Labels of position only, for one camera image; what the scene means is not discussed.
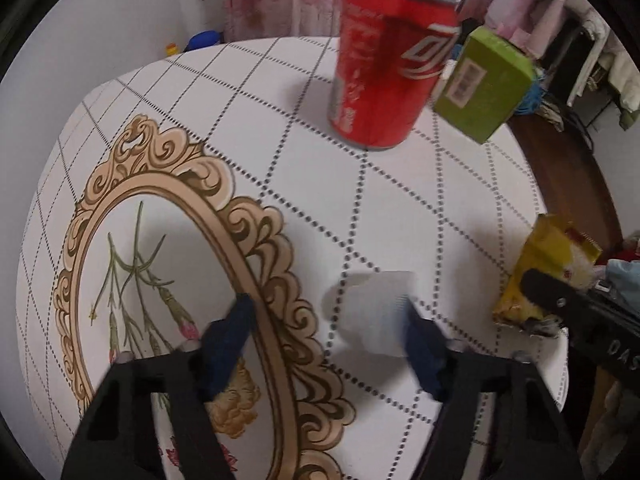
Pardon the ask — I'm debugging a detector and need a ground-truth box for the yellow snack bag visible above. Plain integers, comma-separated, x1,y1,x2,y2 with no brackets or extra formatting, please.
492,214,602,337

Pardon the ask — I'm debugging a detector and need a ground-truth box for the light blue blanket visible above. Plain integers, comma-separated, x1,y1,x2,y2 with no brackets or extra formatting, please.
605,259,640,304

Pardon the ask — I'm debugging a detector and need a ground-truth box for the blue clothes pile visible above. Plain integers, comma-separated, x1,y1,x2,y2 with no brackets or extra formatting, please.
514,67,547,116

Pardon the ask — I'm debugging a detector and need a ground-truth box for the green tissue box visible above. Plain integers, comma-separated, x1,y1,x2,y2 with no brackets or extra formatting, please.
433,26,535,144

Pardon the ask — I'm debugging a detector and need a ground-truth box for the floral white tablecloth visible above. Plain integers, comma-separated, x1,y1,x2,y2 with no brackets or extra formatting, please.
16,37,568,479

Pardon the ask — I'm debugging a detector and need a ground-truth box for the hanging clothes rack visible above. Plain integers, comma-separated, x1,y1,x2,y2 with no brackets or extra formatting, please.
459,0,639,130

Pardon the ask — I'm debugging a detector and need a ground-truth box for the red cola can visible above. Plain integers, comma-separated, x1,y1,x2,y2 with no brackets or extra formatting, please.
328,0,460,150

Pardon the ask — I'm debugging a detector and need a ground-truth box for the blue yellow toy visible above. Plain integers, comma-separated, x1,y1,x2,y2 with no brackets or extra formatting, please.
165,30,224,56

